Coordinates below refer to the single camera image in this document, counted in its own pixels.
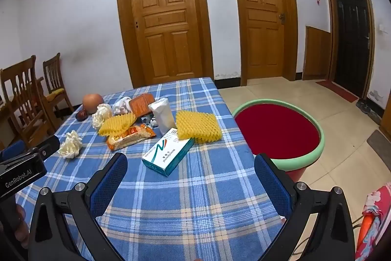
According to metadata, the blue plaid tablecloth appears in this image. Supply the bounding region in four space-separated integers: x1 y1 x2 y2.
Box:
15 77 286 261

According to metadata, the red door mat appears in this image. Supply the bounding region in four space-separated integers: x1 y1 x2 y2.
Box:
315 79 358 103

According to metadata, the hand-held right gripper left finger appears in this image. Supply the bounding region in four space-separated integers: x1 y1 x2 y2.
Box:
27 152 129 261

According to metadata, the person's left hand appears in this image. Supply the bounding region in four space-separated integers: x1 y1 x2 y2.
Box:
15 205 30 250

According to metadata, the red floral cloth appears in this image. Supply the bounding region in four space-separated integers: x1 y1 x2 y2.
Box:
354 183 391 261

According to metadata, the white foam fruit net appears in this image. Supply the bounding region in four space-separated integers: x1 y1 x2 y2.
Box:
59 130 83 159
92 103 113 131

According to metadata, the orange snack packet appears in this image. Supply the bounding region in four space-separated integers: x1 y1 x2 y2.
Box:
106 123 156 151

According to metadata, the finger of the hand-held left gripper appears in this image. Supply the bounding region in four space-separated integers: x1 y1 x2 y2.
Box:
0 139 27 162
32 136 61 161

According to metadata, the red basin with green rim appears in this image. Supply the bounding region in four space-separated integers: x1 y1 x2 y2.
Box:
231 98 324 183

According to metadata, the small wooden chair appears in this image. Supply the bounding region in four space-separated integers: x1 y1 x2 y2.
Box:
37 53 75 121

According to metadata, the large wooden chair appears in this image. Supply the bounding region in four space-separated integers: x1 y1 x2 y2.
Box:
0 56 55 148

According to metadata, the wooden panel door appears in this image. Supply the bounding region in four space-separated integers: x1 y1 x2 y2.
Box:
114 0 214 89
228 0 298 87

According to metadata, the orange cardboard box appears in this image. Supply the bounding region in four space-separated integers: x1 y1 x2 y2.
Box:
128 93 156 118

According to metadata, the dark shoe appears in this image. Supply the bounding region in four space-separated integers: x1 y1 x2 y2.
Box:
356 98 371 113
367 108 382 125

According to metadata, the white tissue packet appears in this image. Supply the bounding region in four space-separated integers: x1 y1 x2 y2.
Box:
148 97 178 136

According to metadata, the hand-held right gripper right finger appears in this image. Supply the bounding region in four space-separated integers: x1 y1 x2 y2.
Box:
254 153 357 261

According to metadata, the grey floor mat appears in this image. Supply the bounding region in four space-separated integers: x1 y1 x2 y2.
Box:
367 129 391 162

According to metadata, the wooden wall panel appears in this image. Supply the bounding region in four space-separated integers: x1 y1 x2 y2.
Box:
302 25 332 81

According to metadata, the teal and white medicine box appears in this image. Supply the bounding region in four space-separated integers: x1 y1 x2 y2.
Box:
141 127 195 177

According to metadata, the round apple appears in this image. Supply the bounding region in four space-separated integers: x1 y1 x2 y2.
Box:
82 93 104 114

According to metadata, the yellow foam fruit net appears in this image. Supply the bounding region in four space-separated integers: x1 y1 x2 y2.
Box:
175 110 222 144
98 113 137 137

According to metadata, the white crumpled cloth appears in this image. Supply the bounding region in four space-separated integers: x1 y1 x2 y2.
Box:
112 97 132 116

